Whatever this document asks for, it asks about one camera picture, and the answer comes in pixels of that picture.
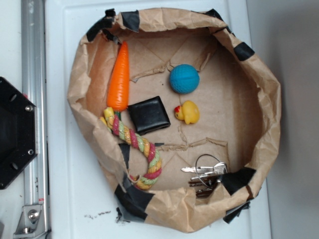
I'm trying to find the yellow rubber duck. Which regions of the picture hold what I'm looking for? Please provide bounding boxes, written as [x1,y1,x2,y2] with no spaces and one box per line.
[174,101,200,124]

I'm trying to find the black leather wallet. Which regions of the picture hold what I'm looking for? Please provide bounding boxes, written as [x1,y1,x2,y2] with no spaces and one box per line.
[128,96,170,135]

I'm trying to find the brown paper bag bin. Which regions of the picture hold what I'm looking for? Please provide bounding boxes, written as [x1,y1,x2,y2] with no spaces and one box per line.
[67,8,281,233]

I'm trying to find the blue dimpled ball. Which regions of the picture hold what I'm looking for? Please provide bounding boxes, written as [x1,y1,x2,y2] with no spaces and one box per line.
[169,64,200,94]

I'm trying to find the orange plastic toy carrot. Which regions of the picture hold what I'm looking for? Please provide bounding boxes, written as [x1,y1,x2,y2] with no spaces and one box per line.
[107,42,130,112]

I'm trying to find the multicolour rope toy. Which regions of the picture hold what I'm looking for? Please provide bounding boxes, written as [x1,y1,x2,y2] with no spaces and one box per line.
[99,107,162,191]

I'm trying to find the silver keys on ring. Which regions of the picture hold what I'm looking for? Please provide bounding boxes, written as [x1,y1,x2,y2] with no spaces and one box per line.
[181,154,228,199]

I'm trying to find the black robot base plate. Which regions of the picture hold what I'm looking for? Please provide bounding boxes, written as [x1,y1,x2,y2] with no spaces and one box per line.
[0,77,37,190]

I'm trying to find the metal corner bracket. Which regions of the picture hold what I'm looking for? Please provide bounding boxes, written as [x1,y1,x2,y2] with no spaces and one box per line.
[13,204,47,239]

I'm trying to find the aluminium extrusion rail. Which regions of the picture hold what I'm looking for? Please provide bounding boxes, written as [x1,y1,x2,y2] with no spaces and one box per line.
[13,0,51,239]

